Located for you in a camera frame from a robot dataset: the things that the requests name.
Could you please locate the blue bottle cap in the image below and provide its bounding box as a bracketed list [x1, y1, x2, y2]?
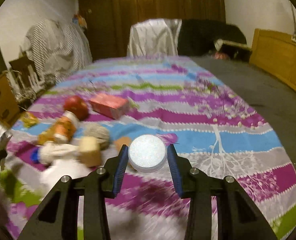
[30, 147, 40, 164]

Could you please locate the white towel sock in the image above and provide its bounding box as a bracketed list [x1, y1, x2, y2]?
[37, 141, 79, 166]

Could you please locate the pale yellow sponge block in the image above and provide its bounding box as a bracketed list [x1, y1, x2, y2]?
[78, 137, 101, 167]

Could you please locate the beige knitted ball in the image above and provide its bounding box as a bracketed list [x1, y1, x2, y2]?
[84, 124, 110, 150]

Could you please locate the brown sponge block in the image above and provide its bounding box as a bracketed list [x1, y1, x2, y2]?
[114, 137, 132, 152]

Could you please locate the white round plastic lid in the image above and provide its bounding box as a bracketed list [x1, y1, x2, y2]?
[128, 134, 167, 173]

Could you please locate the gold foil candy wrapper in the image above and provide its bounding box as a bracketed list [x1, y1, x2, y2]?
[20, 112, 39, 128]

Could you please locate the wooden chest of drawers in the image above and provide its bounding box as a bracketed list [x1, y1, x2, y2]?
[0, 73, 20, 127]

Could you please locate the dark wooden side chair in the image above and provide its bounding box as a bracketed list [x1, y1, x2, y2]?
[9, 55, 46, 99]

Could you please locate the colourful striped floral bedsheet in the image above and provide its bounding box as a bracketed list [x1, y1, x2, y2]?
[0, 57, 296, 239]

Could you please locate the red apple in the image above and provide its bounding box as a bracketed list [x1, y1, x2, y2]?
[64, 95, 89, 121]

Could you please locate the red pink carton box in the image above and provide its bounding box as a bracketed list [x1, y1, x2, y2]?
[89, 93, 130, 119]

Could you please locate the striped grey white cloth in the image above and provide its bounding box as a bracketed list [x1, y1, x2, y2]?
[25, 19, 92, 83]

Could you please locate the wooden bed headboard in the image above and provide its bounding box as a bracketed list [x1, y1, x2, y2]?
[250, 29, 296, 91]

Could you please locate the dark wooden door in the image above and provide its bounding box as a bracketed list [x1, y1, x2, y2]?
[78, 0, 118, 61]

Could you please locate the black cloth pile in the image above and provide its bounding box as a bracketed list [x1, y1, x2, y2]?
[177, 19, 247, 56]

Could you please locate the silver cloth covered chair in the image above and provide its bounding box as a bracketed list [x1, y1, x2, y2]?
[127, 18, 182, 57]

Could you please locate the dark wooden wardrobe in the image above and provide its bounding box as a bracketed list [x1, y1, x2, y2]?
[112, 0, 226, 56]

